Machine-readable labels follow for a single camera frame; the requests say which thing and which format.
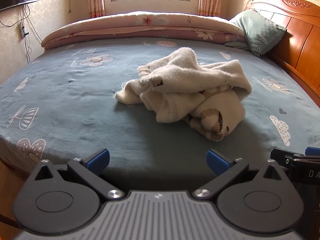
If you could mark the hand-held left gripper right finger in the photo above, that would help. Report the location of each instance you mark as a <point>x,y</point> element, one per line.
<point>218,161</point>

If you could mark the wooden headboard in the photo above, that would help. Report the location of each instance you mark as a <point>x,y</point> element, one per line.
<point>300,40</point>

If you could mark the cream fuzzy sweater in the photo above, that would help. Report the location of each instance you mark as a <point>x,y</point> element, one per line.
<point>190,87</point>

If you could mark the wall power strip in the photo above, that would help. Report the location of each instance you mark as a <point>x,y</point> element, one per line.
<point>22,31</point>

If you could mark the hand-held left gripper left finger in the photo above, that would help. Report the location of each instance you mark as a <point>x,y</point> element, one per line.
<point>99,159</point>

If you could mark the flat teal pillow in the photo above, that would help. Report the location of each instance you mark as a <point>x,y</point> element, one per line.
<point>237,45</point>

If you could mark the folded pink floral quilt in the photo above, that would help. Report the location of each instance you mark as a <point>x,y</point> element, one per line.
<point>140,26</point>

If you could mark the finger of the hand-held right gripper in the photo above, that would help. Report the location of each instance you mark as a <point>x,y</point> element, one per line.
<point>280,156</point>
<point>312,151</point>

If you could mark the teal printed pillow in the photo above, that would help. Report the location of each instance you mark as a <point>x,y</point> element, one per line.
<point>257,31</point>

